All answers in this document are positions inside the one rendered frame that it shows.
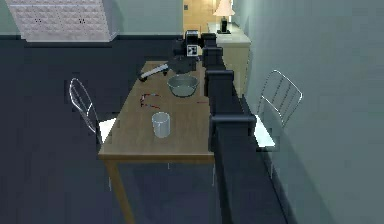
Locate cream sideboard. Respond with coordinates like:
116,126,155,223
207,22,252,98

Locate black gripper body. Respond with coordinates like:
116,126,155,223
168,37,203,75

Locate orange wooden door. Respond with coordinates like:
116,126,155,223
182,0,218,35

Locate grey metal bowl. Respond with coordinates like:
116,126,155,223
167,74,200,98

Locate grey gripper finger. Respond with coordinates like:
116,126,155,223
138,63,171,82

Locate thin red glasses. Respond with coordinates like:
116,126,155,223
139,92,162,110

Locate grey glass mug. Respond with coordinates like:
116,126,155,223
151,111,172,139

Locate brown wooden table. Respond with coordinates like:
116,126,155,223
97,59,216,224

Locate table lamp with pale shade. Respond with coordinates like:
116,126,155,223
212,0,236,35

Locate wire chair with white seat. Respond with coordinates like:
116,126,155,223
68,77,118,192
252,68,304,180

